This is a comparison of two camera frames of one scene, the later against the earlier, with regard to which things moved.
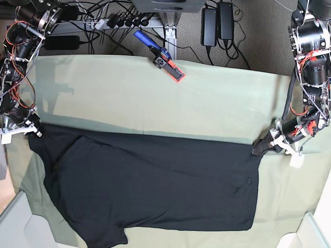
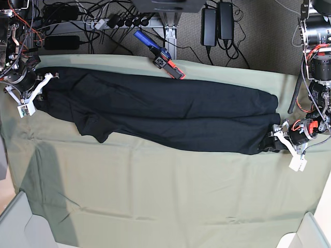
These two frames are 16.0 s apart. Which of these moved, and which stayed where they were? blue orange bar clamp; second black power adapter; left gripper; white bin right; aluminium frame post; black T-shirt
Moved: left gripper; black T-shirt
Stayed: second black power adapter; blue orange bar clamp; white bin right; aluminium frame post
